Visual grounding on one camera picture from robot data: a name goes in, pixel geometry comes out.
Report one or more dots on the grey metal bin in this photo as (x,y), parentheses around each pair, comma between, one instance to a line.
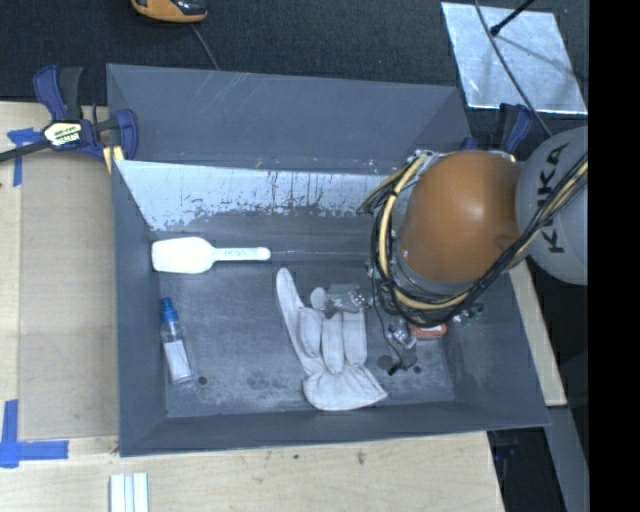
(240,320)

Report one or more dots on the white plastic scoop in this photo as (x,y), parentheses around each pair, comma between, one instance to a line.
(182,255)

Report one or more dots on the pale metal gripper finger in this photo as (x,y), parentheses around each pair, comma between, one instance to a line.
(345,290)
(346,304)

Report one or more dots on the white work glove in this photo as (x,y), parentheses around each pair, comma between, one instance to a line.
(330,365)

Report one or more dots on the clear spray bottle blue cap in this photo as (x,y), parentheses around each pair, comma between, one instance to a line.
(176,345)

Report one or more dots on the orange-red flat object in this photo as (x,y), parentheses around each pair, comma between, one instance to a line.
(429,331)

